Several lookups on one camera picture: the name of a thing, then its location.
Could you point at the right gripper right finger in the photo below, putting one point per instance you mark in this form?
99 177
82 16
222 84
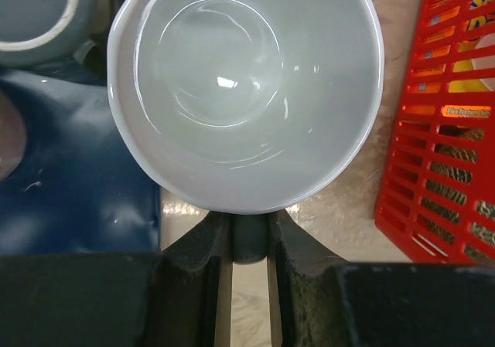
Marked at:
319 299

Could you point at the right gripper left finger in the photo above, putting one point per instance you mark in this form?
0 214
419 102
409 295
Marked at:
178 297

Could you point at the grey mug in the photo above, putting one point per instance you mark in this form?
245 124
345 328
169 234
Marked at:
245 107

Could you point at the mauve wavy mug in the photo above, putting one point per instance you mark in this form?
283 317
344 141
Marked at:
13 137

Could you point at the dark grey mug tray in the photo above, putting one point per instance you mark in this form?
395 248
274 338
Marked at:
38 31

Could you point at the dark blue tray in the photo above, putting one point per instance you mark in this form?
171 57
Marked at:
77 188

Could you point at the green scouring pad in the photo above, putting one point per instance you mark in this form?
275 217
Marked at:
483 208

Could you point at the red plastic basket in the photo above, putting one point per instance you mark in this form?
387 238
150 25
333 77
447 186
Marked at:
448 86

